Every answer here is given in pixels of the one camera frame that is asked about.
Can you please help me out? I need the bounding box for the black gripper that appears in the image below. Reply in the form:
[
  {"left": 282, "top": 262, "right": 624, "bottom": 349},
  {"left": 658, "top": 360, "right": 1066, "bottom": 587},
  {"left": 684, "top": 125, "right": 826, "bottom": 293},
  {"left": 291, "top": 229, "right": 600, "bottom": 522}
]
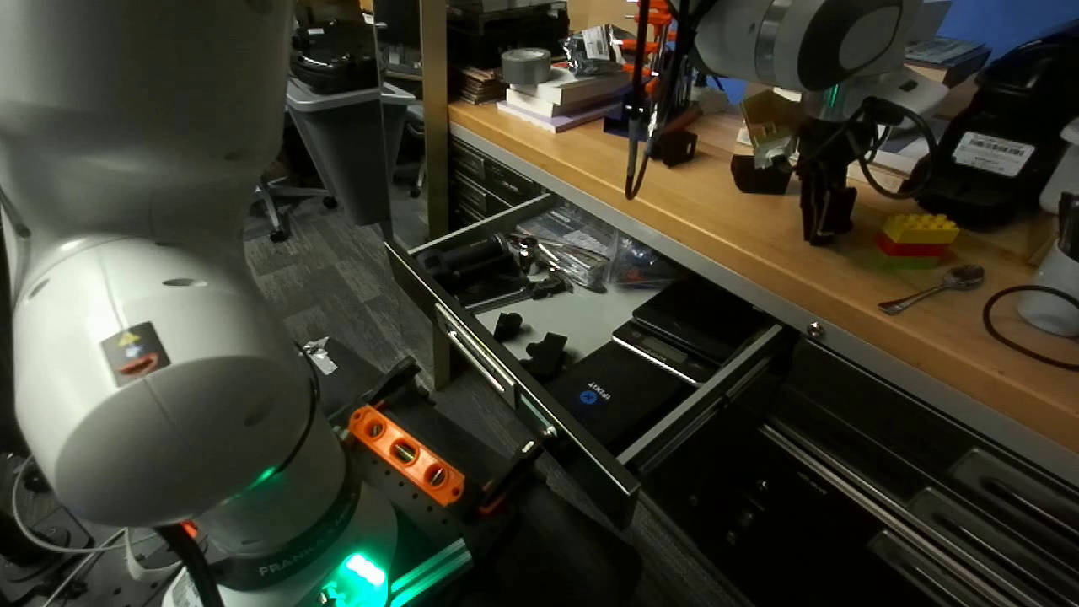
[{"left": 795, "top": 121, "right": 864, "bottom": 245}]

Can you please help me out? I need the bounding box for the black block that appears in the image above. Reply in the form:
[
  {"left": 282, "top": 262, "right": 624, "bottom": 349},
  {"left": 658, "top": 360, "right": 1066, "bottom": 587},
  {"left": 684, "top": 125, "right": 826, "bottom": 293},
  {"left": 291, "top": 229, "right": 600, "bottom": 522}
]
[
  {"left": 731, "top": 154, "right": 792, "bottom": 196},
  {"left": 658, "top": 132, "right": 699, "bottom": 170}
]

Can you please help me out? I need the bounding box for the grey drawer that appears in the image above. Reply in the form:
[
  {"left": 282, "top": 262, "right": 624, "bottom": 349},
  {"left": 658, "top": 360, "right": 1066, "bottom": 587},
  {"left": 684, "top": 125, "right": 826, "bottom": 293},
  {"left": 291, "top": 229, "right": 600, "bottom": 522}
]
[{"left": 391, "top": 192, "right": 781, "bottom": 522}]

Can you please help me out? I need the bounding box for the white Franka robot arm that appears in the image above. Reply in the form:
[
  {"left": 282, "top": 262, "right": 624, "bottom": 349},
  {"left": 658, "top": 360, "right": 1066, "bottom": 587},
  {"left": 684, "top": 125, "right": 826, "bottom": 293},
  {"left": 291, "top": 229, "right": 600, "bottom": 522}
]
[{"left": 0, "top": 0, "right": 400, "bottom": 607}]

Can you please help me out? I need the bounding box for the yellow red toy brick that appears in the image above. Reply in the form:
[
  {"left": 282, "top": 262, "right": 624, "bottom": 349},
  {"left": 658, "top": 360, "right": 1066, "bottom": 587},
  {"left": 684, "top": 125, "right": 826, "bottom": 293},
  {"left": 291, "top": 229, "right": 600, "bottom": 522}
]
[{"left": 876, "top": 213, "right": 957, "bottom": 256}]

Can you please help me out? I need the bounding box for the metal spoon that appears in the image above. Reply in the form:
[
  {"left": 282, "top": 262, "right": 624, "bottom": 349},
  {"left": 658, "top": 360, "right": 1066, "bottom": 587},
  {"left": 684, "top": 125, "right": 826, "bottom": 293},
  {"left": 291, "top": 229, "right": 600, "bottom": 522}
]
[{"left": 876, "top": 265, "right": 985, "bottom": 315}]

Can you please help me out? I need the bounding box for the black label printer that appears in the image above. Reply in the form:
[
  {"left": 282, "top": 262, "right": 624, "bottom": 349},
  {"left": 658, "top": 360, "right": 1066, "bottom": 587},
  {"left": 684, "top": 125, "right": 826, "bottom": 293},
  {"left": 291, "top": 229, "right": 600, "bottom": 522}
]
[{"left": 908, "top": 26, "right": 1079, "bottom": 229}]

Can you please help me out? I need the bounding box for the white pen cup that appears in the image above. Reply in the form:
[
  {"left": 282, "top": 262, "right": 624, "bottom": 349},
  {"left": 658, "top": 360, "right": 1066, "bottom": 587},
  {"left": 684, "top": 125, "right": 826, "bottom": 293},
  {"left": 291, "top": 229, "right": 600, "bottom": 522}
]
[{"left": 1018, "top": 192, "right": 1079, "bottom": 337}]

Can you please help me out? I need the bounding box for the black kitchen scale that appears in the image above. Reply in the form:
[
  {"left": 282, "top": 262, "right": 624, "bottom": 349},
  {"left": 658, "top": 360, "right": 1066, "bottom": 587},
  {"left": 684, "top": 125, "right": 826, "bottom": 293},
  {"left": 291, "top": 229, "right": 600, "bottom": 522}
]
[{"left": 549, "top": 343, "right": 690, "bottom": 452}]

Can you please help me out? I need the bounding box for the orange spirit level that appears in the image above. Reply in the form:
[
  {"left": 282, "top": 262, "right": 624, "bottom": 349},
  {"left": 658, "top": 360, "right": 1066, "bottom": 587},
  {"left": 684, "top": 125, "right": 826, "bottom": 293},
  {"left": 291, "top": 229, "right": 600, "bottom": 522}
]
[{"left": 348, "top": 406, "right": 467, "bottom": 509}]

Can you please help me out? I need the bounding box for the grey duct tape roll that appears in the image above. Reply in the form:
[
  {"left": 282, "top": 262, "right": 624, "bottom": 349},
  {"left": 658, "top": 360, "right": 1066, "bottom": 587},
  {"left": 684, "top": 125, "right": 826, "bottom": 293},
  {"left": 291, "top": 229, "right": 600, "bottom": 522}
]
[{"left": 500, "top": 48, "right": 549, "bottom": 83}]

